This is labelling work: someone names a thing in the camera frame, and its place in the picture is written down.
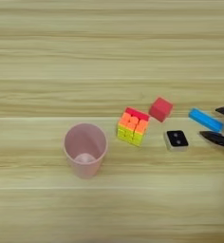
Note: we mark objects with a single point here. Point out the multicolour puzzle cube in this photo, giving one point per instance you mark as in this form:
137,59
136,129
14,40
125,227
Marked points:
133,127

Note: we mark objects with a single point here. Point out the blue rectangular block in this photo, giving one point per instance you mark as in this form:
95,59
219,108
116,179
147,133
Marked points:
205,120

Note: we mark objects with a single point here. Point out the pink plastic cup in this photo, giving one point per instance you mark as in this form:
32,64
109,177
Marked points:
85,152

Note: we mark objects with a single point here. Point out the red cube block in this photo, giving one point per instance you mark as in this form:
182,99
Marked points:
160,109

